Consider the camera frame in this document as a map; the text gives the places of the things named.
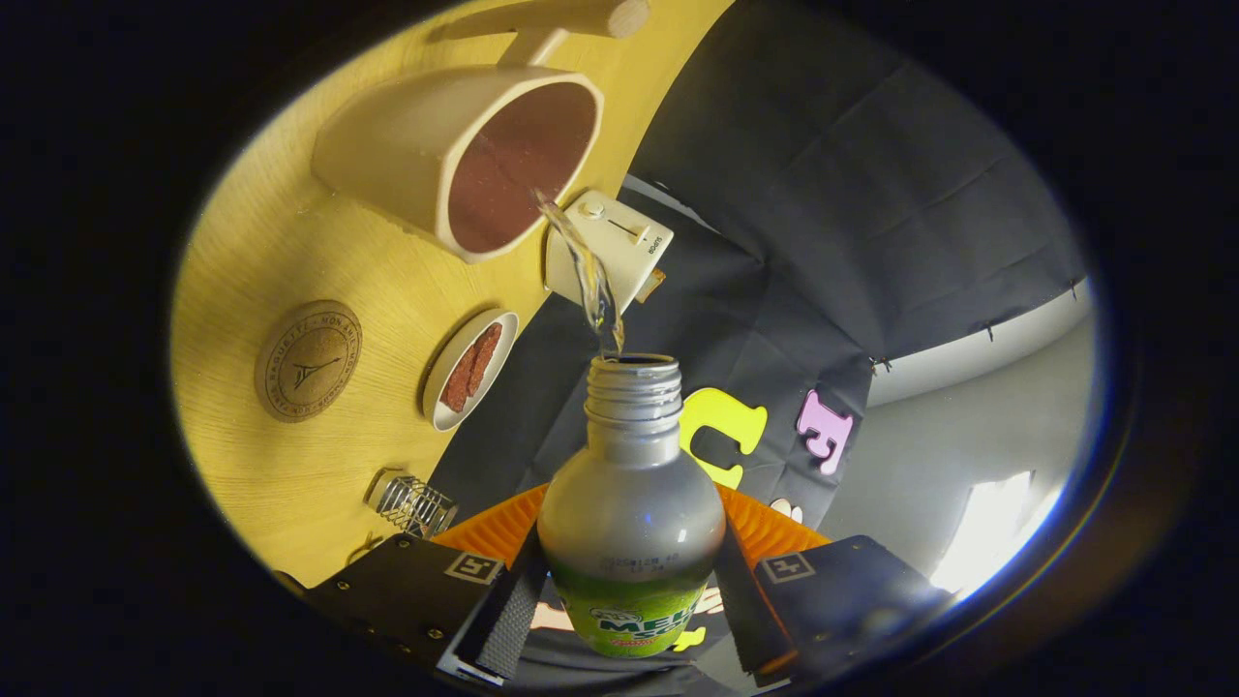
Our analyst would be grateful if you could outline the wire basket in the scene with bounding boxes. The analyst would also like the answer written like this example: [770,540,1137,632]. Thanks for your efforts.
[365,469,458,539]

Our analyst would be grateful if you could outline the wooden table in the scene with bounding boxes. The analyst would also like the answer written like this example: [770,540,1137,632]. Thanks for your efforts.
[172,0,737,587]

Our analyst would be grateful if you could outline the silver green juice bottle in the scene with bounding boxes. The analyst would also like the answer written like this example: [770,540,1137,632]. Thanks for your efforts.
[536,353,727,659]

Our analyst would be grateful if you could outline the small white plate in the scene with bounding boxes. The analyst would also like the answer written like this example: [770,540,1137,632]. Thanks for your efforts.
[421,309,520,433]

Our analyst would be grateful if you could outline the brown food strips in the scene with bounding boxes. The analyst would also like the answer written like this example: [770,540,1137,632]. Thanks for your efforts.
[440,322,504,414]

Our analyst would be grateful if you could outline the cream cup with wooden handle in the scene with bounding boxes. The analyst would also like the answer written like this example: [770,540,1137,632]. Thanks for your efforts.
[312,0,651,264]

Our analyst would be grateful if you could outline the cream toaster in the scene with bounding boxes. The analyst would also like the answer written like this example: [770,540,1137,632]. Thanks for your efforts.
[544,190,675,316]

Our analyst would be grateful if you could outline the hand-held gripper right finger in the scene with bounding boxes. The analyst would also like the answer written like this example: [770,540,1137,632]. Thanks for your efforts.
[714,484,954,686]

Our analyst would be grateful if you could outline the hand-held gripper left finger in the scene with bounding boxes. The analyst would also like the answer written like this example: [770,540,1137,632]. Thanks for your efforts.
[281,484,551,683]

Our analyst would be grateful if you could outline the round cork coaster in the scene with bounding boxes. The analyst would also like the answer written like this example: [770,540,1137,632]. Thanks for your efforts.
[255,300,363,424]

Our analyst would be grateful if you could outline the clear juice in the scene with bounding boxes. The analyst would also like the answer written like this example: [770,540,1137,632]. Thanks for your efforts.
[535,189,625,357]

